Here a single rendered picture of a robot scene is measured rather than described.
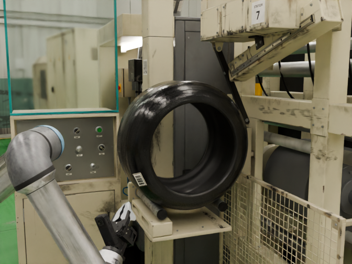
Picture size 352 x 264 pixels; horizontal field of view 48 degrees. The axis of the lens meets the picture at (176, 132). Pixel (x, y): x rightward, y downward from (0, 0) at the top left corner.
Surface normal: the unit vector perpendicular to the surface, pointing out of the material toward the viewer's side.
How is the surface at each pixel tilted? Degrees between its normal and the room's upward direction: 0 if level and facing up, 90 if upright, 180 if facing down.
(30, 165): 59
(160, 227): 90
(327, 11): 72
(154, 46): 90
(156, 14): 90
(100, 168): 90
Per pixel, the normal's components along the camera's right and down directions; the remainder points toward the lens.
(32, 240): 0.34, 0.14
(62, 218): 0.46, -0.14
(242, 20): -0.94, 0.05
